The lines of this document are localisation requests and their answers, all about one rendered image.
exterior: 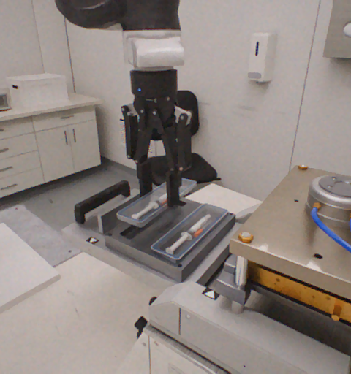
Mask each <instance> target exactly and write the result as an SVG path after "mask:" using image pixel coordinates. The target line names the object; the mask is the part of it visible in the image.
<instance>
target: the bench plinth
mask: <svg viewBox="0 0 351 374"><path fill-rule="evenodd" d="M97 172H98V165H97V166H94V167H90V168H88V169H83V170H81V171H80V172H76V173H74V174H71V175H67V176H64V177H62V178H57V179H55V180H50V182H47V183H43V184H40V185H38V186H34V187H31V188H27V189H23V190H21V191H19V192H17V193H14V194H10V195H6V196H3V197H0V206H2V205H5V204H9V203H11V202H14V201H17V200H18V199H22V198H24V197H27V196H31V195H34V194H38V193H39V192H43V191H45V190H47V189H49V188H53V187H56V186H60V185H63V184H65V183H69V182H72V180H76V179H79V178H82V177H85V176H88V175H92V174H94V173H97Z"/></svg>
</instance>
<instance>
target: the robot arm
mask: <svg viewBox="0 0 351 374"><path fill-rule="evenodd" d="M54 1H55V3H56V8H57V10H58V11H60V12H61V14H62V15H63V16H64V17H65V18H66V19H67V20H68V21H69V22H71V23H72V24H74V25H76V26H79V27H82V28H87V29H94V28H98V30H105V31H122V38H123V47H124V63H125V64H127V65H133V67H134V69H133V70H130V80H131V91H132V94H133V95H134V96H135V97H134V101H133V104H125V105H123V106H121V112H122V115H123V117H124V132H125V144H127V158H128V159H133V161H134V163H135V164H136V165H137V177H138V179H139V180H140V198H141V197H142V196H145V195H146V194H148V193H150V191H152V171H151V161H149V160H148V159H149V158H150V157H148V152H149V147H150V143H151V135H152V130H153V128H154V127H155V129H156V130H158V133H159V135H161V138H162V143H163V146H164V150H165V155H166V158H167V161H168V164H169V167H170V169H169V171H166V172H165V177H166V194H167V207H172V206H174V205H175V204H177V202H179V201H180V191H179V188H180V187H181V186H182V172H184V171H186V169H188V168H190V167H191V166H192V135H191V124H192V119H193V116H194V113H193V112H192V111H187V112H186V111H184V110H182V109H180V107H179V104H178V103H177V101H176V94H177V91H178V85H177V69H174V68H173V66H183V65H184V49H183V47H182V44H181V25H180V20H179V15H178V9H179V5H180V0H54ZM137 114H138V115H139V116H140V117H139V123H138V115H137ZM175 116H176V120H175V122H176V123H177V127H176V133H177V142H176V136H175V132H174V131H175V125H174V122H173V118H174V117H175ZM165 127H166V129H165ZM132 150H133V151H132ZM147 160H148V161H147Z"/></svg>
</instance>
